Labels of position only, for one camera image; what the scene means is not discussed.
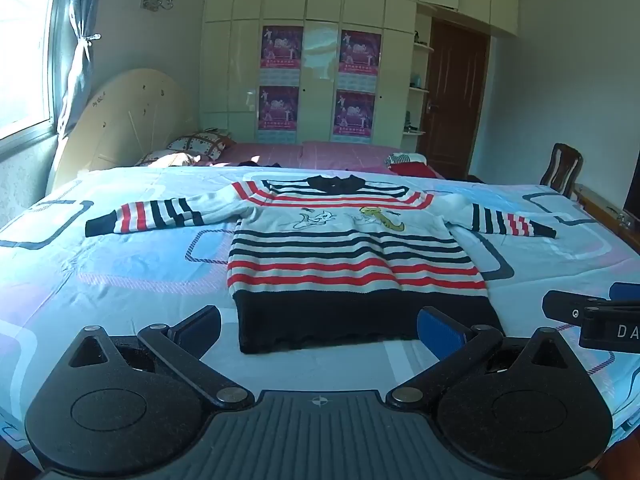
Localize brown wooden door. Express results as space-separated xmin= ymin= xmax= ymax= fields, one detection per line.
xmin=424 ymin=16 xmax=492 ymax=182

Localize light blue patterned blanket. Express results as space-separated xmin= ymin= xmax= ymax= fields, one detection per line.
xmin=0 ymin=164 xmax=640 ymax=461

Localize window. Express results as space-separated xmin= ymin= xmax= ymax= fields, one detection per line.
xmin=0 ymin=0 xmax=66 ymax=142

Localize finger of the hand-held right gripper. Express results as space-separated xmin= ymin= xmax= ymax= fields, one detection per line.
xmin=542 ymin=289 xmax=608 ymax=324
xmin=609 ymin=282 xmax=640 ymax=305

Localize blue curtain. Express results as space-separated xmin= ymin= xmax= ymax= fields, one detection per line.
xmin=50 ymin=0 xmax=104 ymax=139

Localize white patterned pillow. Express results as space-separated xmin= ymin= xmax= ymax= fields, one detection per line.
xmin=135 ymin=150 xmax=201 ymax=168

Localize plaid pillow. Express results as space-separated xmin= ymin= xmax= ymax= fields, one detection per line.
xmin=166 ymin=131 xmax=236 ymax=162

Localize wooden chair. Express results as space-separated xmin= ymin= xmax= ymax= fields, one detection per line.
xmin=539 ymin=142 xmax=584 ymax=199

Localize pink bedspread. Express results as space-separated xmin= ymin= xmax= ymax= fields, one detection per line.
xmin=192 ymin=140 xmax=446 ymax=181

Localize wooden side table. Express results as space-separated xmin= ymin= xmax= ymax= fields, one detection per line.
xmin=572 ymin=183 xmax=640 ymax=252

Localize purple wall poster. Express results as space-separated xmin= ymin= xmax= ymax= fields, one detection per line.
xmin=332 ymin=90 xmax=376 ymax=142
xmin=257 ymin=85 xmax=300 ymax=144
xmin=260 ymin=25 xmax=305 ymax=86
xmin=337 ymin=29 xmax=384 ymax=92

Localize cream wardrobe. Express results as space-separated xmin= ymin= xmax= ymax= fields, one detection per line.
xmin=200 ymin=0 xmax=521 ymax=147

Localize corner shelf unit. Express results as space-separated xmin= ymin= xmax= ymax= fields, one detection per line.
xmin=402 ymin=10 xmax=435 ymax=150

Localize red cloth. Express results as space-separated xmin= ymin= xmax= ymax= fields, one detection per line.
xmin=389 ymin=160 xmax=446 ymax=179

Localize striped knit sweater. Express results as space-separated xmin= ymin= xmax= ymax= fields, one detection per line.
xmin=85 ymin=174 xmax=557 ymax=355

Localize round beige headboard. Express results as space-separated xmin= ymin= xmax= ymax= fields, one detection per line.
xmin=52 ymin=67 xmax=201 ymax=193

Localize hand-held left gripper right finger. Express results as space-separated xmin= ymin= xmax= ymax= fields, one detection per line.
xmin=387 ymin=306 xmax=577 ymax=406

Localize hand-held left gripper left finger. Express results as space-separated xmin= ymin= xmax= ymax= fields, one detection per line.
xmin=69 ymin=305 xmax=255 ymax=411

